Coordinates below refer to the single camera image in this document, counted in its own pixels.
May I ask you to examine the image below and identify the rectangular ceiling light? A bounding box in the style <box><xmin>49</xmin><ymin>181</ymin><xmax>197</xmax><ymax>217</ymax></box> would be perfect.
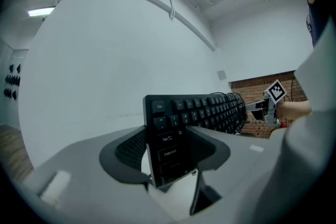
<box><xmin>27</xmin><ymin>6</ymin><xmax>56</xmax><ymax>17</ymax></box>

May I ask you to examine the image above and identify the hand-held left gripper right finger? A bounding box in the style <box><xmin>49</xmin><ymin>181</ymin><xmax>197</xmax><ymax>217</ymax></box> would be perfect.
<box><xmin>184</xmin><ymin>125</ymin><xmax>232</xmax><ymax>216</ymax></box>

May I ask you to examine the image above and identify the group of black wall-hung items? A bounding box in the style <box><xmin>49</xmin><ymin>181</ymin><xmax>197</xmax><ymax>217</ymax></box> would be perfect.
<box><xmin>3</xmin><ymin>63</ymin><xmax>22</xmax><ymax>101</ymax></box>

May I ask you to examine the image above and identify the person's dark blue shirt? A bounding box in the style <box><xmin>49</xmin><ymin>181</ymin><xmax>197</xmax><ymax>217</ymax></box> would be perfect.
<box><xmin>305</xmin><ymin>0</ymin><xmax>333</xmax><ymax>48</ymax></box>

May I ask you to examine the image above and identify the black keyboard cable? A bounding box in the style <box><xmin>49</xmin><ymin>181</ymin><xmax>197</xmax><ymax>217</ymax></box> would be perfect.
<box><xmin>209</xmin><ymin>91</ymin><xmax>238</xmax><ymax>98</ymax></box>

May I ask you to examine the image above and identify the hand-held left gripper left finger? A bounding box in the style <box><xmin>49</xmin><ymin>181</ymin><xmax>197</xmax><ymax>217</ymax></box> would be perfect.
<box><xmin>99</xmin><ymin>125</ymin><xmax>153</xmax><ymax>191</ymax></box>

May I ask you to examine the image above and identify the black keyboard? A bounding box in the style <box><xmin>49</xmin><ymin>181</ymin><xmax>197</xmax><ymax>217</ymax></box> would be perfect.
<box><xmin>143</xmin><ymin>92</ymin><xmax>248</xmax><ymax>189</ymax></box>

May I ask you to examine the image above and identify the person's right forearm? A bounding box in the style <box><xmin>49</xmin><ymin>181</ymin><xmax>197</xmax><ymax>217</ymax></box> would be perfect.
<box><xmin>275</xmin><ymin>99</ymin><xmax>312</xmax><ymax>121</ymax></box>

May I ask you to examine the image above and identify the thin black wire hoop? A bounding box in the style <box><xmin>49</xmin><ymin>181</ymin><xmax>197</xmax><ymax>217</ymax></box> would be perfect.
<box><xmin>285</xmin><ymin>76</ymin><xmax>308</xmax><ymax>103</ymax></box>

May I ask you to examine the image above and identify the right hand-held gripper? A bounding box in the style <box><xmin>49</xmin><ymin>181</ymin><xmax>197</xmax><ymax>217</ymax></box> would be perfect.
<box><xmin>245</xmin><ymin>79</ymin><xmax>287</xmax><ymax>128</ymax></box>

